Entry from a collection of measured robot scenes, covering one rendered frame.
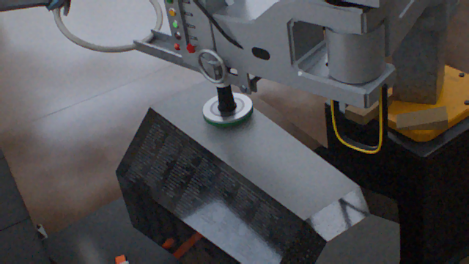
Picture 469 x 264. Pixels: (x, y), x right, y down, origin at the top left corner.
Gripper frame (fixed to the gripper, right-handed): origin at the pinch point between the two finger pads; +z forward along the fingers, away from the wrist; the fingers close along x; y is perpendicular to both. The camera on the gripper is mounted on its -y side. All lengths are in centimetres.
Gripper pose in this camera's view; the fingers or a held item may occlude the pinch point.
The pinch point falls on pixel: (60, 11)
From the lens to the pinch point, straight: 336.0
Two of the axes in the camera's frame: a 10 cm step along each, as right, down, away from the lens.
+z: -1.5, 6.3, 7.6
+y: -1.8, 7.4, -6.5
